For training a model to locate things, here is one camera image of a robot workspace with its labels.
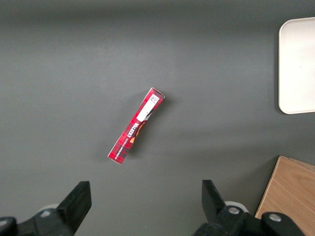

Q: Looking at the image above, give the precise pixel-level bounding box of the red shortbread cookie box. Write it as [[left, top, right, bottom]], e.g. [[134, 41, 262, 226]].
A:
[[107, 87, 166, 165]]

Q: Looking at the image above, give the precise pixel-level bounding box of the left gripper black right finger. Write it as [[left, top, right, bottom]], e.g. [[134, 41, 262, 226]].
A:
[[194, 179, 306, 236]]

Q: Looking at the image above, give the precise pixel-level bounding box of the beige plastic tray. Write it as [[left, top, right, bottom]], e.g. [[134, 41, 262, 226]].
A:
[[278, 16, 315, 115]]

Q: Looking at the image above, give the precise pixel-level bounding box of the wooden drawer cabinet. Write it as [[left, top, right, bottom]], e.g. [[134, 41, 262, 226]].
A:
[[254, 155, 315, 236]]

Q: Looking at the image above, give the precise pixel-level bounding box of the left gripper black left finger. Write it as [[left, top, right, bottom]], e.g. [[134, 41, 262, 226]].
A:
[[0, 181, 93, 236]]

